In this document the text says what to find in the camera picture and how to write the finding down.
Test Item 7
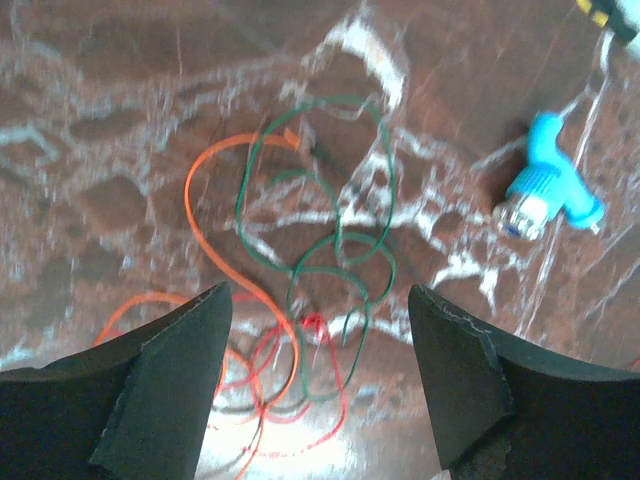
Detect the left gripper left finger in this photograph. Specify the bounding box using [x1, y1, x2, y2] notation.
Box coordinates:
[1, 283, 232, 479]

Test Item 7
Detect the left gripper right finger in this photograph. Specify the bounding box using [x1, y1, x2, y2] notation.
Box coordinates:
[408, 285, 639, 479]

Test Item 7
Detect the red wire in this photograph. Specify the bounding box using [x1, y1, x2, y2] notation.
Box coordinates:
[209, 292, 351, 459]

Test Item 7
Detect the blue connector plug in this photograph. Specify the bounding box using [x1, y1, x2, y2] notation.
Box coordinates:
[493, 112, 606, 241]

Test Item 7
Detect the black yellow edge clip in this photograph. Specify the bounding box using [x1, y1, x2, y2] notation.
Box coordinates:
[575, 0, 639, 44]

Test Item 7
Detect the orange wire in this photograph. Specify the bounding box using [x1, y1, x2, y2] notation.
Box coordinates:
[92, 130, 302, 480]

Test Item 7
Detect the green wire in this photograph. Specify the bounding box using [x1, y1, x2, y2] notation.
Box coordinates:
[234, 94, 399, 404]

